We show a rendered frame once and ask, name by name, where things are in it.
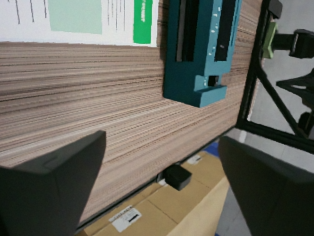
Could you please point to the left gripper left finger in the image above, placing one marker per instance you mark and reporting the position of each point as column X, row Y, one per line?
column 47, row 195

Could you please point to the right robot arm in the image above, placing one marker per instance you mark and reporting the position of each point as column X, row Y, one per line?
column 304, row 45

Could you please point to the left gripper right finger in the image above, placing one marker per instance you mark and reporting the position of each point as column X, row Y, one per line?
column 275, row 197

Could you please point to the white sheet of paper with printed lines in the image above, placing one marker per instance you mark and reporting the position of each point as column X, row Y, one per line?
column 116, row 22

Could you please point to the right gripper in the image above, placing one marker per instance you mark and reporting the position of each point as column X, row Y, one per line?
column 306, row 121

